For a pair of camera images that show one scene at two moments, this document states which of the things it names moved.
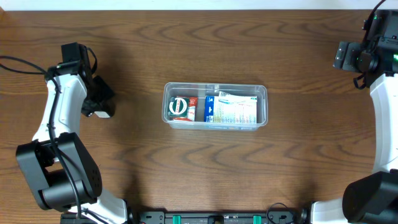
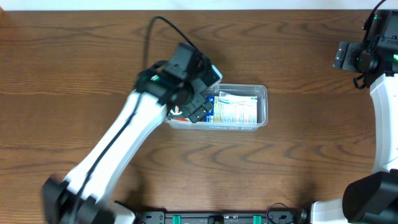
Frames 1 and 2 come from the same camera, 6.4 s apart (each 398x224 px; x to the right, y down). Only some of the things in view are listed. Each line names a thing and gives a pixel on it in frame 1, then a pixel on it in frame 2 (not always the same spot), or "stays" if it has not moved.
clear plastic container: (221, 106) stays
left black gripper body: (100, 94) → (199, 107)
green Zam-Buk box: (178, 106) stays
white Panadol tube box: (225, 98) stays
